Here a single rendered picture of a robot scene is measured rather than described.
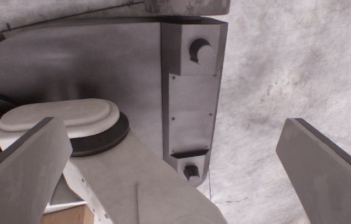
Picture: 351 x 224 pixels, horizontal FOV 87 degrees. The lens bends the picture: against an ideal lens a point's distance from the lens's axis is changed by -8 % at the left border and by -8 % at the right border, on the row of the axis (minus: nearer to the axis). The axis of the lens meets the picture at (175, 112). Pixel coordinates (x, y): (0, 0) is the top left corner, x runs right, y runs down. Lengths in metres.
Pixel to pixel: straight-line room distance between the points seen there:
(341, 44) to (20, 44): 1.04
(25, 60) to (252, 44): 0.64
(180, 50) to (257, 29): 0.38
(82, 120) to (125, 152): 0.09
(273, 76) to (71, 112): 0.70
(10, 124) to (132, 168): 0.21
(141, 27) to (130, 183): 0.30
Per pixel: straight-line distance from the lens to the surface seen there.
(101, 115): 0.36
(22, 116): 0.41
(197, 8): 0.43
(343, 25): 1.00
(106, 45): 0.45
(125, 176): 0.30
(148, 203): 0.24
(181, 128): 0.53
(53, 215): 1.11
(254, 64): 0.77
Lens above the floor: 0.61
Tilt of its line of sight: 57 degrees down
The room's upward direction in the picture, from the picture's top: 157 degrees clockwise
